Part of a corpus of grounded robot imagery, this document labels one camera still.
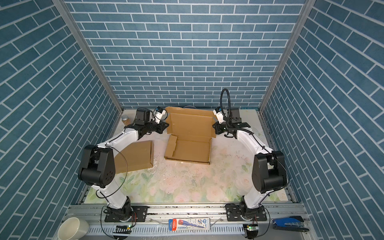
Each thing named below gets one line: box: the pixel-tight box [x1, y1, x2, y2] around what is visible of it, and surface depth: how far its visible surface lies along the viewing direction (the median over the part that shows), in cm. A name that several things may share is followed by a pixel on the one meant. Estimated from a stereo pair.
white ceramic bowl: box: [57, 217, 90, 240], surface depth 65 cm
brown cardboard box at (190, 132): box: [164, 107, 217, 165], surface depth 95 cm
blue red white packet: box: [168, 217, 211, 231], surface depth 72 cm
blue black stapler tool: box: [271, 216, 310, 234], surface depth 72 cm
